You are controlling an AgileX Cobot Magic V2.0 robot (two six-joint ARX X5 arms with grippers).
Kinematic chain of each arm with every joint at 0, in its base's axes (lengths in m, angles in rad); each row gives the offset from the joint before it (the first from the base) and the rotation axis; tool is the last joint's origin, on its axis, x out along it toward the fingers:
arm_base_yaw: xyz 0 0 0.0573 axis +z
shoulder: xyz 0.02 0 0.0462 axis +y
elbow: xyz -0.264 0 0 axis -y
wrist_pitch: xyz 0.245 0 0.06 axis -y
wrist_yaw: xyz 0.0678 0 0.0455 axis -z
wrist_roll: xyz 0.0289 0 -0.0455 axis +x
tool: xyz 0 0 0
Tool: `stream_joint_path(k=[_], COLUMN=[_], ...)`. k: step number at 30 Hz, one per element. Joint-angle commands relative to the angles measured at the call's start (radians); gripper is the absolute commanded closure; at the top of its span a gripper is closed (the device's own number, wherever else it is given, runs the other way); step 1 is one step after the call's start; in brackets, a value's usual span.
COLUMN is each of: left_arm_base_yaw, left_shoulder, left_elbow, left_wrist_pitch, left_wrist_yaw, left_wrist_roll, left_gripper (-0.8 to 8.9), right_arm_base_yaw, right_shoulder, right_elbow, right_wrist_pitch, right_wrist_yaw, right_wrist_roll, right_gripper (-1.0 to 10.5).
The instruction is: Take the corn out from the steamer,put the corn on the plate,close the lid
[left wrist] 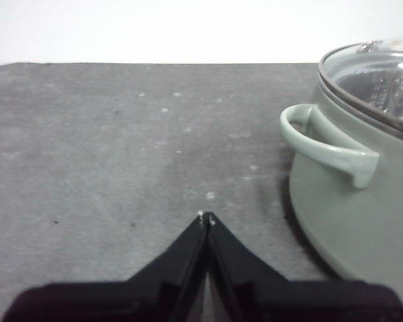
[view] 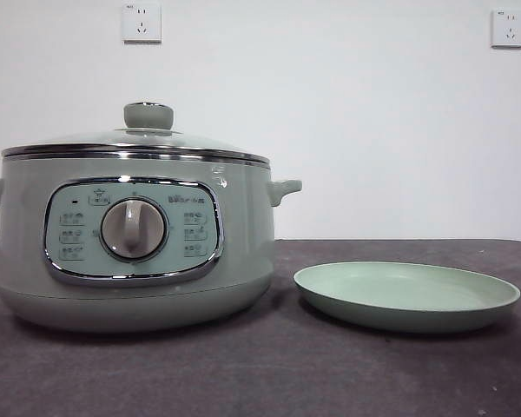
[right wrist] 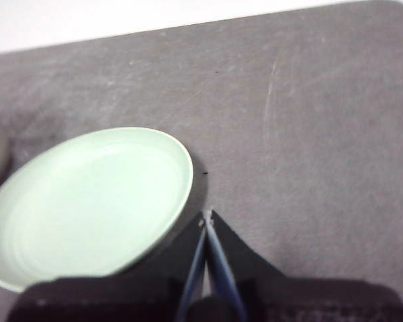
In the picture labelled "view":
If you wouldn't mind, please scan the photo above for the white wall socket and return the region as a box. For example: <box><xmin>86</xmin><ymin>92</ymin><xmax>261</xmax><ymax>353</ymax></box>
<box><xmin>490</xmin><ymin>8</ymin><xmax>521</xmax><ymax>50</ymax></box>
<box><xmin>122</xmin><ymin>2</ymin><xmax>162</xmax><ymax>44</ymax></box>

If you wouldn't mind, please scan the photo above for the pale green electric steamer pot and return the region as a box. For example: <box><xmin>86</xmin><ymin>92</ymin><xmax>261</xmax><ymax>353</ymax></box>
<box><xmin>0</xmin><ymin>151</ymin><xmax>304</xmax><ymax>334</ymax></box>

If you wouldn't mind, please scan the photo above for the glass lid with green knob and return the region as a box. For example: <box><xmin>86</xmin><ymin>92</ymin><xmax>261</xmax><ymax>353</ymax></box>
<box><xmin>0</xmin><ymin>101</ymin><xmax>271</xmax><ymax>165</ymax></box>

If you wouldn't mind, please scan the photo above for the pale green round plate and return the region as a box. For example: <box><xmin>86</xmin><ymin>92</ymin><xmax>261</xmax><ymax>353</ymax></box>
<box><xmin>293</xmin><ymin>260</ymin><xmax>521</xmax><ymax>334</ymax></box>

